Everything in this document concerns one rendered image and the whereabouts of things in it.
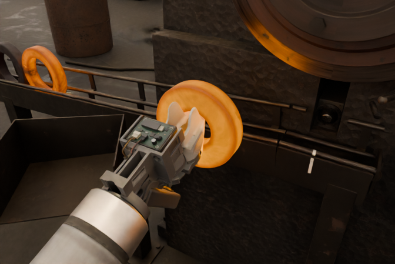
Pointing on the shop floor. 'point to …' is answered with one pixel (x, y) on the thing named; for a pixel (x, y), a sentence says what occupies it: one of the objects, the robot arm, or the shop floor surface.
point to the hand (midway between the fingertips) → (197, 115)
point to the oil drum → (77, 10)
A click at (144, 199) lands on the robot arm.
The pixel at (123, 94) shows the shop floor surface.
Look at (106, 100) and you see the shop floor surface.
